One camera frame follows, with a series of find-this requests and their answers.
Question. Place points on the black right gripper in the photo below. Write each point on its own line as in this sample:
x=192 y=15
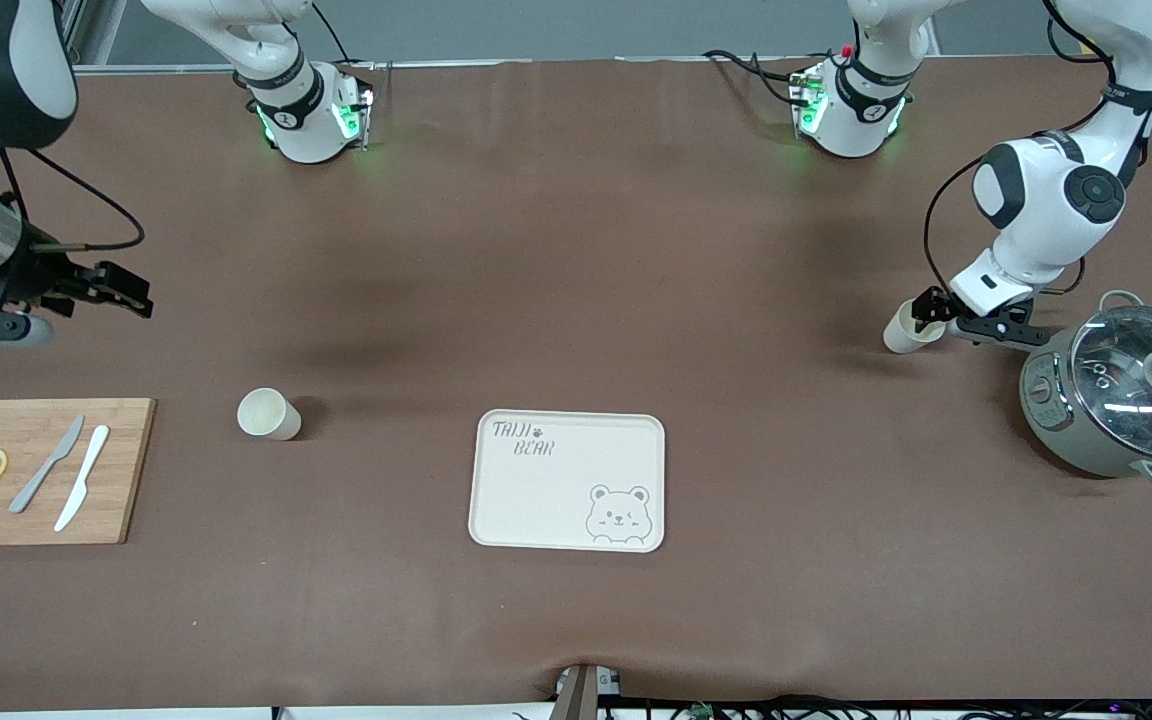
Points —
x=33 y=273

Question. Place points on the white plastic cup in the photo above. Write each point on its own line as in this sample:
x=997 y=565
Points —
x=266 y=413
x=901 y=335

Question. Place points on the white tray with bear print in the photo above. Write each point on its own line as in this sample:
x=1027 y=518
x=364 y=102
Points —
x=556 y=490

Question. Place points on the wooden cutting board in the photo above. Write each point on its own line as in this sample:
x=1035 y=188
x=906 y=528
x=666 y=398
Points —
x=116 y=480

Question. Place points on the white plastic knife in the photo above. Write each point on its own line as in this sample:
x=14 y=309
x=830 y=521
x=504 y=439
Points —
x=84 y=475

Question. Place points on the aluminium frame post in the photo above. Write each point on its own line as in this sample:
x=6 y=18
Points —
x=86 y=30

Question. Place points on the grey pot glass lid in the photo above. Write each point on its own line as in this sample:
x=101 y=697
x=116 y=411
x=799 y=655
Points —
x=1046 y=410

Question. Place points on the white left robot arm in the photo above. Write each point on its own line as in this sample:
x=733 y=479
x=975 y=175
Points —
x=1036 y=200

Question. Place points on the grey plastic knife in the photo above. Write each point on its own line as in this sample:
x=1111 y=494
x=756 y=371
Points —
x=46 y=465

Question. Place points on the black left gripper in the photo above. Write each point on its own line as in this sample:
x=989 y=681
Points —
x=932 y=305

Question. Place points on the metal table edge bracket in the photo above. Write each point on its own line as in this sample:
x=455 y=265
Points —
x=581 y=695

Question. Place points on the brown table mat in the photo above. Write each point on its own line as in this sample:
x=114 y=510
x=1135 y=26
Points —
x=576 y=250

